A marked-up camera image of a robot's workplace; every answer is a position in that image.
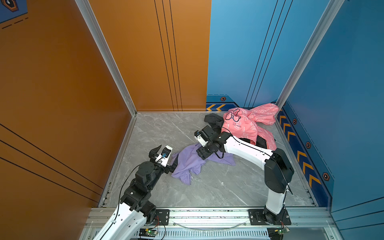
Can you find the green circuit board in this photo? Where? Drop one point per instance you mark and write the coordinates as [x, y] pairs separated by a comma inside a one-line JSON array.
[[282, 230], [147, 234]]

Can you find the pink printed cloth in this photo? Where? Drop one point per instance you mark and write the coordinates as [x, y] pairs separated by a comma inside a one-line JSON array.
[[243, 123]]

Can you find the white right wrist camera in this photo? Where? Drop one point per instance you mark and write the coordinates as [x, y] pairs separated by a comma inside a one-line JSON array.
[[200, 139]]

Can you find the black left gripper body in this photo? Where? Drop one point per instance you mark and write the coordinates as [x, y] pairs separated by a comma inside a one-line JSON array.
[[168, 168]]

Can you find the purple cloth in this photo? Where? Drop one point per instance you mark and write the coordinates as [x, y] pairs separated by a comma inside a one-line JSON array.
[[188, 161]]

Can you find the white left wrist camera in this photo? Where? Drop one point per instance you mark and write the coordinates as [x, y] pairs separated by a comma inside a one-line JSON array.
[[164, 156]]

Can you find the aluminium corner post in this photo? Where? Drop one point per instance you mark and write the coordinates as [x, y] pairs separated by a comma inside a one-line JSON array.
[[101, 42], [318, 34]]

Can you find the aluminium corner post right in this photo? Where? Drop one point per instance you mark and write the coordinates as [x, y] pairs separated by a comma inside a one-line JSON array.
[[318, 34]]

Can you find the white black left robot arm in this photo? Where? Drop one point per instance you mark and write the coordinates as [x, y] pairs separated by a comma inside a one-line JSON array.
[[134, 209]]

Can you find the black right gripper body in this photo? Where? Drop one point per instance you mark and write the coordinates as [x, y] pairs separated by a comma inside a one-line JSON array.
[[206, 151]]

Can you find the green circuit board right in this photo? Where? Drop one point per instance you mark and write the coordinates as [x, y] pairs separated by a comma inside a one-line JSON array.
[[282, 230]]

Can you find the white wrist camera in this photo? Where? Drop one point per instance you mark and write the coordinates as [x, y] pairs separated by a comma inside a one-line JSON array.
[[164, 156], [200, 139]]

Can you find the black cloth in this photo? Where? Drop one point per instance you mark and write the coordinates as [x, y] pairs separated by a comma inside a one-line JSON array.
[[216, 122]]

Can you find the green circuit board left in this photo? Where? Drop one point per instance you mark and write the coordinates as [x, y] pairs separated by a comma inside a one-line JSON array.
[[147, 234]]

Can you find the aluminium corner post left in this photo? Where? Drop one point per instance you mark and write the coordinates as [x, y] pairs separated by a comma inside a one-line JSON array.
[[101, 42]]

